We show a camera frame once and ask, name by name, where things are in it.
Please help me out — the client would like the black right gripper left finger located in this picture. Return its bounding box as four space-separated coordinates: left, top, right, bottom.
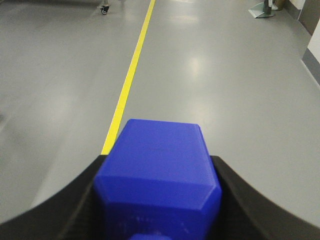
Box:
0 155 106 240

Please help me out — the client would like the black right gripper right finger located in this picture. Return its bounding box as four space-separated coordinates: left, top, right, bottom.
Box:
211 155 320 240

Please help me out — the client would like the blue plastic block part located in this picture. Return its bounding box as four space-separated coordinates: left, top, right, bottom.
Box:
93 119 222 240

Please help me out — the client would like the grey metal floor stand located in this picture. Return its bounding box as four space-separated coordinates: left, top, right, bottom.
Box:
248 0 278 19

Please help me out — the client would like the caster wheel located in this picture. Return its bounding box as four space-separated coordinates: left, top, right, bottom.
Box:
100 5 110 15

